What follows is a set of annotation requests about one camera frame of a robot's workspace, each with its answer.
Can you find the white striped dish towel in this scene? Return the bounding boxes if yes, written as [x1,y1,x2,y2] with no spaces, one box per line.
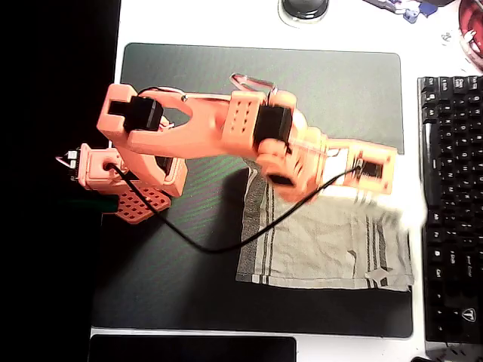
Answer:
[235,158,429,293]

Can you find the dark desk mat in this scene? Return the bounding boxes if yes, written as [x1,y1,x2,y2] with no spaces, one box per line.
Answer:
[92,42,414,339]

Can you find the round dark object clear base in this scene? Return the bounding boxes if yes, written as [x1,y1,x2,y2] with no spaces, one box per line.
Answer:
[278,0,331,24]

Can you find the black keyboard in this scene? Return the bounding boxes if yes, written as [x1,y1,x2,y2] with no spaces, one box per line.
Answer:
[417,75,483,359]

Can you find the blue and white clutter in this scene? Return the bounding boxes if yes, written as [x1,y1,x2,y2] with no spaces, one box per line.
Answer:
[362,0,441,24]

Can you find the red bowl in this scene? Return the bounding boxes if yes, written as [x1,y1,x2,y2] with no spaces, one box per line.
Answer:
[457,0,483,72]

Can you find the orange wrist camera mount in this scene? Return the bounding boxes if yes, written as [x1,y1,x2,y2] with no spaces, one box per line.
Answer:
[322,143,398,196]

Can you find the red white servo wire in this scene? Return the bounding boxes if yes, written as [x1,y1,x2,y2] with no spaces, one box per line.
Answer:
[229,72,279,100]

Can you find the black camera cable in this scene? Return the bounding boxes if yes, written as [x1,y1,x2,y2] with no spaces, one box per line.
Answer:
[105,161,365,254]

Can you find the orange perforated base plate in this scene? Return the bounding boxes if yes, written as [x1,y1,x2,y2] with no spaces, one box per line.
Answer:
[112,186,171,225]

